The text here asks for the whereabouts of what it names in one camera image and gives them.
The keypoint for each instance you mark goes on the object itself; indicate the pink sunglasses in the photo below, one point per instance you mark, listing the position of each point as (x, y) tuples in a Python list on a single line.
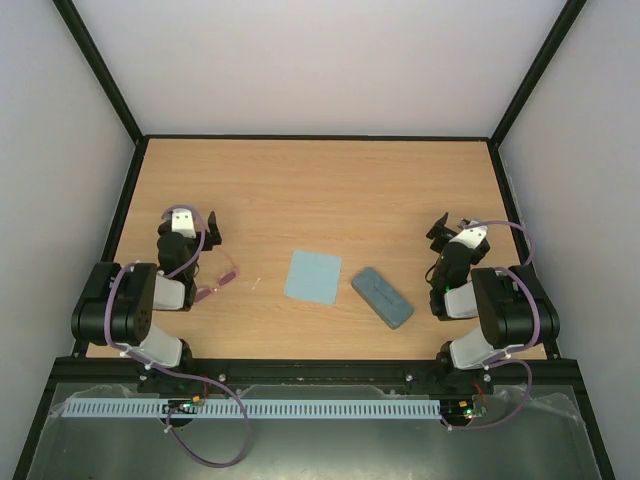
[(222, 281)]

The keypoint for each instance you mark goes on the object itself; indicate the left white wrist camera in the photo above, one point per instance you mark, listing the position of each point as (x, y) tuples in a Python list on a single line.
[(182, 222)]

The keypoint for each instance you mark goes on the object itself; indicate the light blue slotted cable duct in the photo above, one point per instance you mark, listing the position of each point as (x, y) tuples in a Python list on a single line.
[(252, 409)]

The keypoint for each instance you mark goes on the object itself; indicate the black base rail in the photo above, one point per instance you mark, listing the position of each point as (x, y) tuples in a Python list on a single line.
[(422, 377)]

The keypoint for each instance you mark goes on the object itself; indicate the light blue cleaning cloth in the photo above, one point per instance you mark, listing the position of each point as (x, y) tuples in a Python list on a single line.
[(313, 277)]

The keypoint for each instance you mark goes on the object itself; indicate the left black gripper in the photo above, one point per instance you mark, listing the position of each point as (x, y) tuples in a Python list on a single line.
[(215, 235)]

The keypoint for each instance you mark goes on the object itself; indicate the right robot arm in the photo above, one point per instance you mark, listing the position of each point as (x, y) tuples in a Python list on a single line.
[(512, 307)]

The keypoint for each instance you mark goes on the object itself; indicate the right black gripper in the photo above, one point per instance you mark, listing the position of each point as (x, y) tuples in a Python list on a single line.
[(447, 236)]

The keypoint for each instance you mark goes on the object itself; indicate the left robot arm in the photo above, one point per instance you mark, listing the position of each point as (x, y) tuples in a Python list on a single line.
[(116, 306)]

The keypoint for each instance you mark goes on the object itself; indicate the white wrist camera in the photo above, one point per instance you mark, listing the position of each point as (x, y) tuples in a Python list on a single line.
[(182, 222), (471, 237)]

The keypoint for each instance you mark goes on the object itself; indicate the grey glasses case green lining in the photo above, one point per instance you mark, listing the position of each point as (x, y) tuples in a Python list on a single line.
[(388, 304)]

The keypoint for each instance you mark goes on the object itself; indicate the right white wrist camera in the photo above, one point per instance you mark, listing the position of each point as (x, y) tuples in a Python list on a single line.
[(471, 237)]

